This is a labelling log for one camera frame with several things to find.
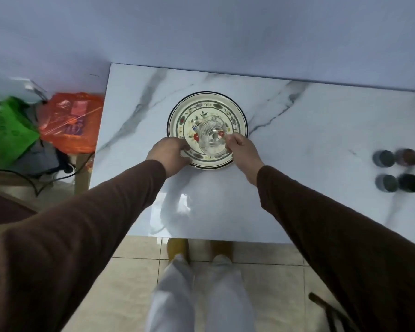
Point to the person's left hand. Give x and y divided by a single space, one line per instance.
167 155

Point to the person's right hand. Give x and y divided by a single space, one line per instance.
245 157

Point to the glass pitcher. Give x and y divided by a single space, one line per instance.
211 136

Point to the dark blue teacup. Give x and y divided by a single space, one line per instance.
384 159

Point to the light grey-blue teacup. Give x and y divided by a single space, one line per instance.
386 183

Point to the purple teacup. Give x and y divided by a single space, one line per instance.
407 157

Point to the dark green teacup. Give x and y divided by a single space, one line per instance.
409 183

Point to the person's right forearm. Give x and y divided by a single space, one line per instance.
339 245

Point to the person's left forearm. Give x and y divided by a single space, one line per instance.
72 245

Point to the person's right leg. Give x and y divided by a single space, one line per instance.
224 300

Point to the person's leg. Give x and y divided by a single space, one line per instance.
224 300
173 300

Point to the person's left leg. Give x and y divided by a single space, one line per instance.
173 300

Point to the floral ceramic plate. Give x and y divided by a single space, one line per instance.
193 101

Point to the yellow left shoe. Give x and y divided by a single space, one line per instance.
177 248

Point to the yellow shoe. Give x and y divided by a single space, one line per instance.
222 248
177 248

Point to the yellow right shoe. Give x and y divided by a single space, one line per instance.
222 248

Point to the orange plastic bag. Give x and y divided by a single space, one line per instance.
69 124

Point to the grey cloth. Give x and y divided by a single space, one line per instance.
38 159

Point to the white plastic bag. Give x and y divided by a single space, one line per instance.
31 85

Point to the green bag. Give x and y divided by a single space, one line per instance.
7 134

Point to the black metal stool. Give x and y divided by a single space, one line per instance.
326 307

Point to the dark brown chair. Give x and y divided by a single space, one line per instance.
3 210

